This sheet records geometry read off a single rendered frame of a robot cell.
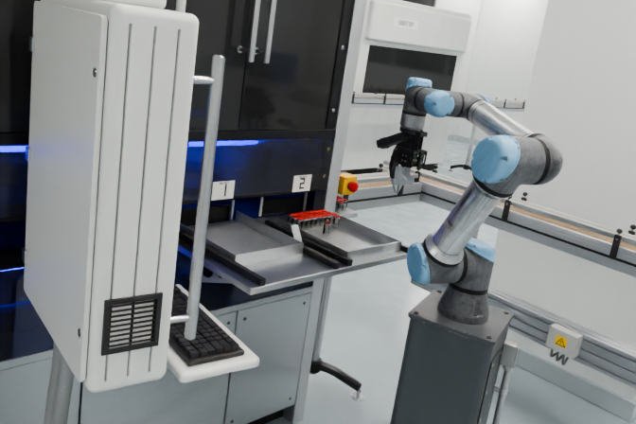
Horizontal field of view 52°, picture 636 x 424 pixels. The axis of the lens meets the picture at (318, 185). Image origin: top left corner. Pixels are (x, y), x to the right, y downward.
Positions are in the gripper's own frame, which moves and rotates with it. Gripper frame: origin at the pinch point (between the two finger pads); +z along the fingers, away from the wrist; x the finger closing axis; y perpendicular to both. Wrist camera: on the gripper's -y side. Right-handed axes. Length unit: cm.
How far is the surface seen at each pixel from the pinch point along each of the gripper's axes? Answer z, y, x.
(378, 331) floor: 110, -73, 103
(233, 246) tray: 21, -22, -45
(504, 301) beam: 56, 4, 84
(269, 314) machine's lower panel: 57, -35, -14
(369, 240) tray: 21.5, -9.1, 2.9
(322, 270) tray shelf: 21.6, 3.1, -31.7
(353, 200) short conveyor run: 21, -46, 35
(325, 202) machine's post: 16.0, -35.8, 6.6
